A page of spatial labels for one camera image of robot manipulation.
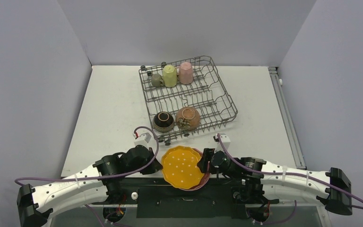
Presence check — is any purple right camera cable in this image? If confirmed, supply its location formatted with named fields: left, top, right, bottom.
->
left=216, top=134, right=363, bottom=211

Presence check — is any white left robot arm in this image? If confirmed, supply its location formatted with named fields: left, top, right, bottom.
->
left=17, top=145, right=163, bottom=227

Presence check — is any aluminium frame rail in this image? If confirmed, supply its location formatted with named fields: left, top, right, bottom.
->
left=268, top=67, right=307, bottom=170

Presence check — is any small grey-green cup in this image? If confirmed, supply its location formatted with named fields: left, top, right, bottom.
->
left=150, top=73, right=164, bottom=87

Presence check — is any brown ceramic bowl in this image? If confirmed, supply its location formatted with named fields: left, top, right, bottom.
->
left=152, top=112, right=175, bottom=133
left=176, top=106, right=200, bottom=131

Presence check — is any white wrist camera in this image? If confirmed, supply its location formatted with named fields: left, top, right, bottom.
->
left=213, top=133, right=231, bottom=153
left=134, top=132, right=152, bottom=148

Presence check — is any grey wire dish rack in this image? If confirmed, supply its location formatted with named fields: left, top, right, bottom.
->
left=138, top=55, right=238, bottom=146

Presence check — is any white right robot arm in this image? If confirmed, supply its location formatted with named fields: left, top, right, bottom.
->
left=197, top=148, right=353, bottom=216

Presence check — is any pink plate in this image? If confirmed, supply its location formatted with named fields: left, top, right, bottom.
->
left=180, top=161, right=211, bottom=191

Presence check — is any pink mug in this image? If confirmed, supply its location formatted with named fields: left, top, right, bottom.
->
left=178, top=62, right=193, bottom=85

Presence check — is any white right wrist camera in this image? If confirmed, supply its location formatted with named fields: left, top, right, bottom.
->
left=213, top=133, right=231, bottom=153

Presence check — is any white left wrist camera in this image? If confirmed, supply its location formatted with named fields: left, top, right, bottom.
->
left=134, top=132, right=152, bottom=148

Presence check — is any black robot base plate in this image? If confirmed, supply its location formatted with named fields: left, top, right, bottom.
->
left=94, top=178, right=279, bottom=219

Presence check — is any orange polka dot plate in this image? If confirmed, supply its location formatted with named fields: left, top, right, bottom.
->
left=161, top=146, right=204, bottom=190

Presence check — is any pale yellow mug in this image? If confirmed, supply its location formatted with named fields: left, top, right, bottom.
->
left=162, top=65, right=178, bottom=87

